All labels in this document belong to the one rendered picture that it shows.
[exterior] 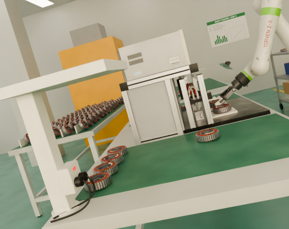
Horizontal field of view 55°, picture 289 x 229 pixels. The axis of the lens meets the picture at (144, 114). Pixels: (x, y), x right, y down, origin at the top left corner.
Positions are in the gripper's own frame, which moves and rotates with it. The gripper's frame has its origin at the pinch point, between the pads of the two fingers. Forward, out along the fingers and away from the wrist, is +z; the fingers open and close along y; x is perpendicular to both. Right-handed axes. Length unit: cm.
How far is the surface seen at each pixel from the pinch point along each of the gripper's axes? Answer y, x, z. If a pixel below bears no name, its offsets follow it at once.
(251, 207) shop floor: -5, -73, 34
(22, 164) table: 52, 75, 178
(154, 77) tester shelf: -46, 43, 15
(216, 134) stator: -70, 3, 11
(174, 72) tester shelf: -46, 37, 6
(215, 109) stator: -27.7, 2.9, 3.7
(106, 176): -98, 27, 51
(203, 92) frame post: -43.9, 17.7, 1.9
